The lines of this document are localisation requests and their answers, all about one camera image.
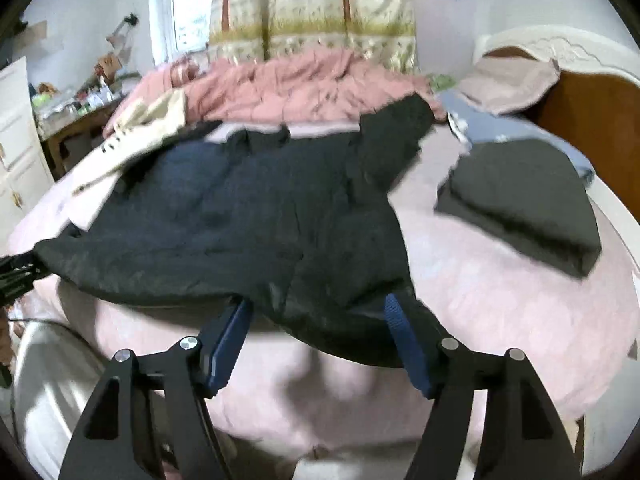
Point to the cream printed garment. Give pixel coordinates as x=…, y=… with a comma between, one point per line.
x=155, y=110

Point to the cardboard piece on wall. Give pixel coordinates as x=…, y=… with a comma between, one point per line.
x=40, y=35

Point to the white framed window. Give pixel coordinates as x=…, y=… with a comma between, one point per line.
x=187, y=10

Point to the folded dark grey garment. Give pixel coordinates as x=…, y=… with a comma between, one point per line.
x=520, y=205

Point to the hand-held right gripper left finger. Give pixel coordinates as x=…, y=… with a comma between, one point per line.
x=227, y=345

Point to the floral printed curtain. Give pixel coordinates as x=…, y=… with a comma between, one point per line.
x=310, y=10

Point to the blue pillow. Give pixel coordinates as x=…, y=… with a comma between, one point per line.
x=495, y=127

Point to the pink quilt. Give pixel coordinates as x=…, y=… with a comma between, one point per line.
x=300, y=85

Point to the wooden desk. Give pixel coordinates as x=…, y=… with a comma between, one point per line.
x=70, y=135

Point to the white and brown headboard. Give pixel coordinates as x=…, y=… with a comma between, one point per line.
x=590, y=95

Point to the white dresser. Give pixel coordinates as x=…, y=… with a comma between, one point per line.
x=17, y=150

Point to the desk lamp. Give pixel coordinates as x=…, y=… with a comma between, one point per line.
x=122, y=30

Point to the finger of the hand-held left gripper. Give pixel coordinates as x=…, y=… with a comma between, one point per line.
x=20, y=272

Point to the large black jacket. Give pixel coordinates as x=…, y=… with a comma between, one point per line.
x=250, y=220

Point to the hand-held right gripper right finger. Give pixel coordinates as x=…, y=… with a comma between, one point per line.
x=407, y=345

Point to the pale pink pillow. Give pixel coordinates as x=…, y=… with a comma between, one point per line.
x=510, y=85

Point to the white bed footboard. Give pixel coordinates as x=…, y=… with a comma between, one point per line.
x=50, y=390

